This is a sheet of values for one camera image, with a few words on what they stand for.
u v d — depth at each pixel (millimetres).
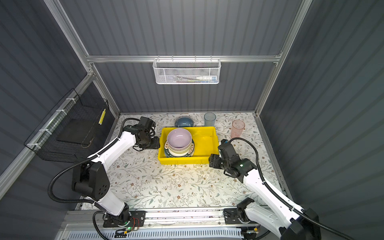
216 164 701
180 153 912
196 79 912
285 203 421
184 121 1112
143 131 674
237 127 913
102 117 830
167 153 936
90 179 448
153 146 786
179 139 952
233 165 577
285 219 398
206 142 1020
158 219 752
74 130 773
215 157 696
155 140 787
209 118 991
